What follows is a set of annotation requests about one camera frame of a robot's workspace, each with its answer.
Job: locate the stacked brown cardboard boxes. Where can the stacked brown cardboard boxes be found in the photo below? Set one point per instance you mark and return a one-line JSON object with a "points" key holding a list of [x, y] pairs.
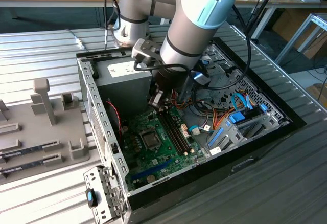
{"points": [[291, 22]]}

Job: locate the metal expansion slot bracket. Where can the metal expansion slot bracket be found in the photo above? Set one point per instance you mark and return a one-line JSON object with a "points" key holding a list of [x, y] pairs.
{"points": [[92, 178]]}

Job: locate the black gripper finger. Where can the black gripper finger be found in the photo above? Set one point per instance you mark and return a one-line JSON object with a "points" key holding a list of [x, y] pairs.
{"points": [[155, 100], [169, 100]]}

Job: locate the perforated metal cage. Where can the perforated metal cage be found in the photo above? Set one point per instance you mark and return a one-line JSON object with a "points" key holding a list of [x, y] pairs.
{"points": [[255, 91]]}

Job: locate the grey power supply unit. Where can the grey power supply unit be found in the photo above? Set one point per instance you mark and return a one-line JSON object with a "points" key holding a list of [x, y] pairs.
{"points": [[122, 93]]}

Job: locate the black tripod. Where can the black tripod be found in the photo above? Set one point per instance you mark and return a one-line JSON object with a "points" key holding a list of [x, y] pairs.
{"points": [[264, 4]]}

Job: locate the green motherboard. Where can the green motherboard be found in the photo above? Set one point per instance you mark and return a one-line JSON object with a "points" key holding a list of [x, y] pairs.
{"points": [[168, 157]]}

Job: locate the blue expansion slot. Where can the blue expansion slot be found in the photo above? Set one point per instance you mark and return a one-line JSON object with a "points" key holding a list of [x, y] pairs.
{"points": [[150, 169]]}

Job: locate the black case fan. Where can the black case fan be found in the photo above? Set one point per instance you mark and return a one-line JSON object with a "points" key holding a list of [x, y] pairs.
{"points": [[112, 116]]}

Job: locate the small blue plastic clip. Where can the small blue plastic clip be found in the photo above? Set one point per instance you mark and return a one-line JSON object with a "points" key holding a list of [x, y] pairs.
{"points": [[263, 108]]}

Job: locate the grey metal disk bay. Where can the grey metal disk bay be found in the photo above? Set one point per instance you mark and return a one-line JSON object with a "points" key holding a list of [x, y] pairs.
{"points": [[228, 139]]}

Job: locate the wooden desk white legs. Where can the wooden desk white legs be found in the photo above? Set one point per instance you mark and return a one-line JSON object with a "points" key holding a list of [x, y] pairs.
{"points": [[286, 1]]}

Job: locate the black PC case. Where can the black PC case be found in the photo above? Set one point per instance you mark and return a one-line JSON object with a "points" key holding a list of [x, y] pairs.
{"points": [[204, 183]]}

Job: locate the small brown cardboard box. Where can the small brown cardboard box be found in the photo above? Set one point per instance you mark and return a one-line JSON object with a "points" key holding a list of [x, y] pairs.
{"points": [[316, 91]]}

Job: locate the RAM stick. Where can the RAM stick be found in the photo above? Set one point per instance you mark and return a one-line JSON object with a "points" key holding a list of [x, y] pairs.
{"points": [[15, 169], [15, 153]]}

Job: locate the black latch blue button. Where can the black latch blue button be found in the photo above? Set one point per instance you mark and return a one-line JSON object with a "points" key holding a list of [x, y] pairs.
{"points": [[89, 198]]}

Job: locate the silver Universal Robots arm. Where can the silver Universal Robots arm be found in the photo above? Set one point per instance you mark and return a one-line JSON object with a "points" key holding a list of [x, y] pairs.
{"points": [[189, 29]]}

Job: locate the silver coin battery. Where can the silver coin battery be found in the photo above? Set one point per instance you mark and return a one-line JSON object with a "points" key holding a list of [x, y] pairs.
{"points": [[151, 178]]}

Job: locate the aluminium profile frame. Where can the aluminium profile frame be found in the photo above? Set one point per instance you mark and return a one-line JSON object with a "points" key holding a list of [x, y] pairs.
{"points": [[292, 42]]}

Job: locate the black RAM slot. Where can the black RAM slot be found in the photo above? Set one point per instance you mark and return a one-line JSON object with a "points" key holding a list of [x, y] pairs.
{"points": [[178, 132], [172, 132]]}

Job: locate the blue disk carrier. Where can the blue disk carrier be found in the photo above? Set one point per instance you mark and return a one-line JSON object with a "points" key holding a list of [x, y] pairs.
{"points": [[237, 118]]}

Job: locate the grey parts rack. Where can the grey parts rack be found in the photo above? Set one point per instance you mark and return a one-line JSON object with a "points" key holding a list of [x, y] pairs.
{"points": [[38, 132]]}

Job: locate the white paper label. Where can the white paper label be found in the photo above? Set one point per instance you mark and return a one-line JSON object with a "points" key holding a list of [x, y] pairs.
{"points": [[215, 150]]}

